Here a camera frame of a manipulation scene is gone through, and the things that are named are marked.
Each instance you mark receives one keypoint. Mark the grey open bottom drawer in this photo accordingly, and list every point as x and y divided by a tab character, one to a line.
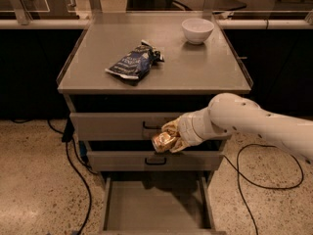
157	205

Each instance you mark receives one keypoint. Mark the white horizontal rail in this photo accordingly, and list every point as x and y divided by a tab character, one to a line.
225	24

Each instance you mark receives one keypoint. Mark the white bowl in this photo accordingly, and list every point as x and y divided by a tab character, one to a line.
196	31

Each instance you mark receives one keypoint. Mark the black office chair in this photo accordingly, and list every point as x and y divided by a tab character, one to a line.
218	5

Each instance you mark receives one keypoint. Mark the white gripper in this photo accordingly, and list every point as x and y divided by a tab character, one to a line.
186	127

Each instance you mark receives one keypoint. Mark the blue chip bag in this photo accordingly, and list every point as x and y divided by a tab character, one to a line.
137	62

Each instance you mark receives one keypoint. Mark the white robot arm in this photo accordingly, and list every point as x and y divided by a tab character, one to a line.
228	113

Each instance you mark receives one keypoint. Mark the black power adapter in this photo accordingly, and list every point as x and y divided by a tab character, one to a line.
68	131

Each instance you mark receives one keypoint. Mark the grey middle drawer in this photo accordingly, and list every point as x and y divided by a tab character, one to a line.
151	161

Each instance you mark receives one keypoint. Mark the grey top drawer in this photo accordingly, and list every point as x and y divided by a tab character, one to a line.
119	126

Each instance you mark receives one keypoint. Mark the grey drawer cabinet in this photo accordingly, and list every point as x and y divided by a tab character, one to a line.
185	81

